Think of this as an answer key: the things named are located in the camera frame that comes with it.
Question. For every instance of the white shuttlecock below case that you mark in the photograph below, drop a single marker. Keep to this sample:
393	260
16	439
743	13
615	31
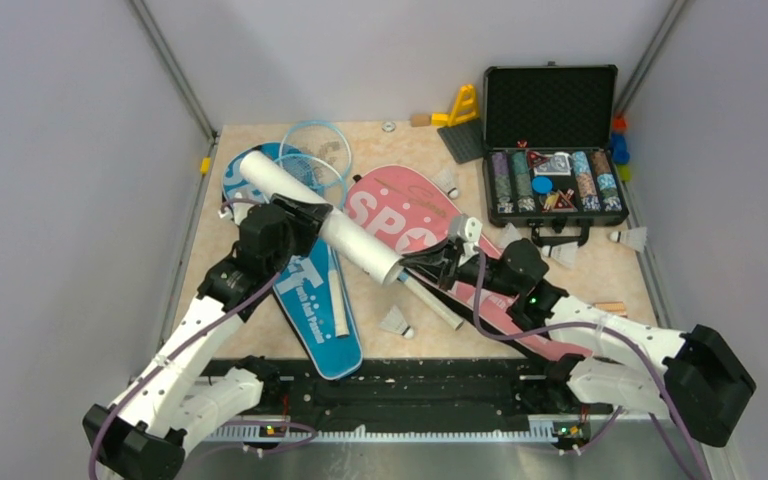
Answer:
564	254

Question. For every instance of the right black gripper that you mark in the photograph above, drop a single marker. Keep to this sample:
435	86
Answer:
438	265

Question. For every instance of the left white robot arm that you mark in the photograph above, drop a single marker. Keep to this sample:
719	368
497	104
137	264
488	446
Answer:
149	430

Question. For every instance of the black poker chip case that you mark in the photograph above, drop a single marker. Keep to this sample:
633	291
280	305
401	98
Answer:
547	164

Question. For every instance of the white shuttlecock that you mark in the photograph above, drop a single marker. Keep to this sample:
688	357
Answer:
394	321
634	238
564	254
447	181
508	235

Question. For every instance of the blue racket cover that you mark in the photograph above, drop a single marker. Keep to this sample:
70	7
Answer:
312	295

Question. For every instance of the white shuttlecock tube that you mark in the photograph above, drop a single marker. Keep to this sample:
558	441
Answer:
339	231

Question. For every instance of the yellow letter A toy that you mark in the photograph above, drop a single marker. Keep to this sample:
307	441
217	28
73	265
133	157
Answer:
464	109

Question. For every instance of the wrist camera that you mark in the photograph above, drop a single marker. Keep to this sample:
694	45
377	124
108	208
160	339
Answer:
236	209
466	228

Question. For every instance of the upper blue badminton racket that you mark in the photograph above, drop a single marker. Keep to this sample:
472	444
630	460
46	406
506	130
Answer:
319	139

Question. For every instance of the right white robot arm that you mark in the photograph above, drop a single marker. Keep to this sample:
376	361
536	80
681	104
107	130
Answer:
693	377

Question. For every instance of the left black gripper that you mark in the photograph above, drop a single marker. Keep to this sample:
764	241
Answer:
305	216

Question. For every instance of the dark grey building plate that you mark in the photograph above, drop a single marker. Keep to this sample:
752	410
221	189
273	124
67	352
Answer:
463	141

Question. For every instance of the lower blue badminton racket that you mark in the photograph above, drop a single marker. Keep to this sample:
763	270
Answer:
327	182

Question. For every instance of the coloured toys in corner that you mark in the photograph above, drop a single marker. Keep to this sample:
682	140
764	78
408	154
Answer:
618	144

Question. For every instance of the blue badminton racket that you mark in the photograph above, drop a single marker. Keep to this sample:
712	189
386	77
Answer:
319	139
327	182

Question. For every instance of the yellow clip on frame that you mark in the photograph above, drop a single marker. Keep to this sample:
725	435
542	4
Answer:
205	166

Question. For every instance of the small wooden block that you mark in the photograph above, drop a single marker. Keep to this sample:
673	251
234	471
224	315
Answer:
420	120

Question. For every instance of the pink racket cover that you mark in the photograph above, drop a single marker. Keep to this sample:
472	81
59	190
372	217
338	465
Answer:
408	212

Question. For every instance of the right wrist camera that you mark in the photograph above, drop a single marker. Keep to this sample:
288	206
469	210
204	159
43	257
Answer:
466	228

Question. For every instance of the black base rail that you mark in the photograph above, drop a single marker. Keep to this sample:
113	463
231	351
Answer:
409	398

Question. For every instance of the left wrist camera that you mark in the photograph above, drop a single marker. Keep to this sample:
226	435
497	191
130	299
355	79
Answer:
236	209

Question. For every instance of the red white card box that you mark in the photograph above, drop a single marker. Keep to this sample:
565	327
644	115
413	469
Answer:
616	308

